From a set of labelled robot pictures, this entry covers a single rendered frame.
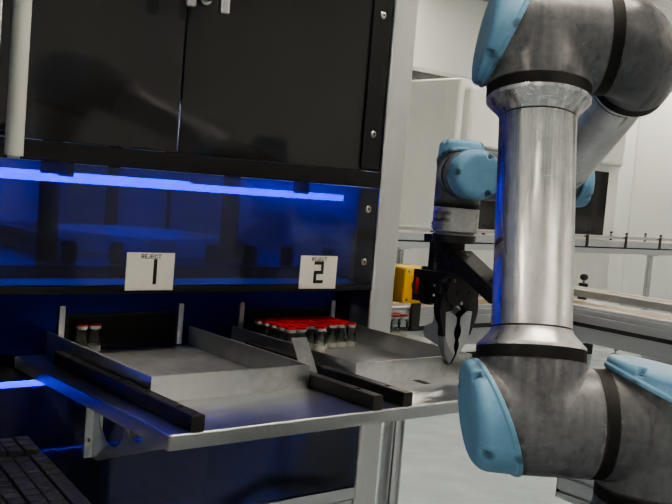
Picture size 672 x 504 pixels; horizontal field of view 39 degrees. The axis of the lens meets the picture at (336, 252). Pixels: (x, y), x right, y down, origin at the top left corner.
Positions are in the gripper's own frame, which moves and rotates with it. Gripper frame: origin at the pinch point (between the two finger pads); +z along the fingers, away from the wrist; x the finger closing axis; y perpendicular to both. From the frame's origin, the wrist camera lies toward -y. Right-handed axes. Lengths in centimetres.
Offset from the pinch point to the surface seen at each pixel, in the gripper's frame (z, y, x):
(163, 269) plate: -11.0, 28.0, 38.7
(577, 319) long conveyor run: 2, 35, -82
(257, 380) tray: 1.7, 2.1, 37.3
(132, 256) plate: -13, 28, 44
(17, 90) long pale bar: -36, 21, 66
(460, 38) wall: -168, 488, -504
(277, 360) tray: 0.8, 9.7, 28.4
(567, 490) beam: 45, 35, -84
